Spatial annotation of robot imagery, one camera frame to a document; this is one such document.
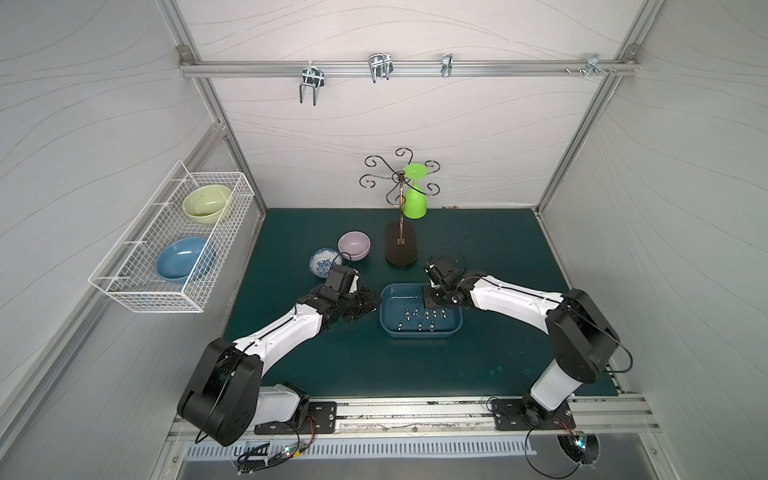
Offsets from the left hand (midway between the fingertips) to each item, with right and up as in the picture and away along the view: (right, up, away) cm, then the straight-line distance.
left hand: (380, 303), depth 85 cm
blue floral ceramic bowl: (-21, +11, +19) cm, 30 cm away
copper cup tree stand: (+7, +19, +23) cm, 30 cm away
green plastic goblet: (+11, +30, +9) cm, 33 cm away
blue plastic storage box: (+7, -4, +6) cm, 10 cm away
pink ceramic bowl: (-10, +16, +20) cm, 28 cm away
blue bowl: (-43, +14, -19) cm, 49 cm away
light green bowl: (-44, +27, -11) cm, 53 cm away
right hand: (+14, +1, +6) cm, 15 cm away
